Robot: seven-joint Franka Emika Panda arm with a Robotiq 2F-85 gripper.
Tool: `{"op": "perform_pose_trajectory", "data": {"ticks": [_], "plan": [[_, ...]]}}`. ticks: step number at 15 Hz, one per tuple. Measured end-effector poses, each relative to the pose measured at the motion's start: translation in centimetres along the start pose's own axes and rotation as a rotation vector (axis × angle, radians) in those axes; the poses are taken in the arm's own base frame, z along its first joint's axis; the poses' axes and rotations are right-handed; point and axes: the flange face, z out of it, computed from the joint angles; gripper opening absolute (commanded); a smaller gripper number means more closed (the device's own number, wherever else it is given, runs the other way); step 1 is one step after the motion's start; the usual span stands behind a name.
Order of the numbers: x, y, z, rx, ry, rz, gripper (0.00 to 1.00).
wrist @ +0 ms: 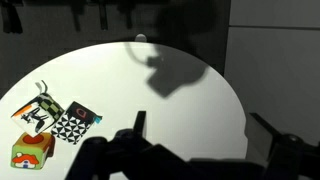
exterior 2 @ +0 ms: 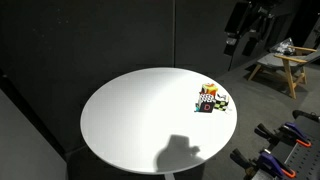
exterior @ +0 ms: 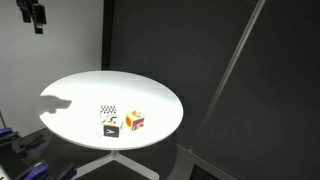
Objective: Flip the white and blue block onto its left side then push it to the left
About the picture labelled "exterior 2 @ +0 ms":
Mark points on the white and blue patterned block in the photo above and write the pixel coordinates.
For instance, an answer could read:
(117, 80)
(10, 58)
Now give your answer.
(206, 103)

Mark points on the orange round object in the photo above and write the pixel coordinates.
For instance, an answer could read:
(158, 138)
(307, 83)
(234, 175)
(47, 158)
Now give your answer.
(209, 89)

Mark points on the black hanging equipment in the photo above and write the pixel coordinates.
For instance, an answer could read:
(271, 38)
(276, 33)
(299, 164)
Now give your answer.
(245, 23)

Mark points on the purple and orange clamp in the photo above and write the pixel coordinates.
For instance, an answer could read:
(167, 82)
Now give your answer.
(293, 131)
(266, 161)

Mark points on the wooden stool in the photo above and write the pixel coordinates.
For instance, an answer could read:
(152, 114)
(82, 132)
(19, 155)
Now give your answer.
(286, 61)

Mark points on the clear plastic bag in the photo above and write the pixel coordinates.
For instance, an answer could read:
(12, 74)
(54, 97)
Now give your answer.
(283, 46)

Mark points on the black perforated board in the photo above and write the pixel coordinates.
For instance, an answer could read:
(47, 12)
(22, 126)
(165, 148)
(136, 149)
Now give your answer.
(305, 156)

